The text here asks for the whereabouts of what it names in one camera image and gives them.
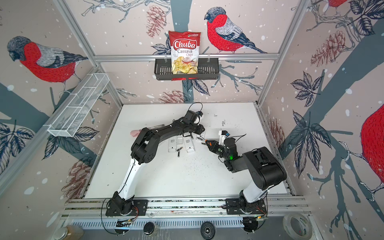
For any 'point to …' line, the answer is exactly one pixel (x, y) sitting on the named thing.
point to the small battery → (179, 148)
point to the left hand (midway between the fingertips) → (203, 129)
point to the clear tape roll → (298, 225)
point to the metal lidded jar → (69, 232)
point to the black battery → (178, 154)
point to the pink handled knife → (135, 133)
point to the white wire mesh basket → (74, 111)
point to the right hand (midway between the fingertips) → (205, 144)
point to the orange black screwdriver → (211, 144)
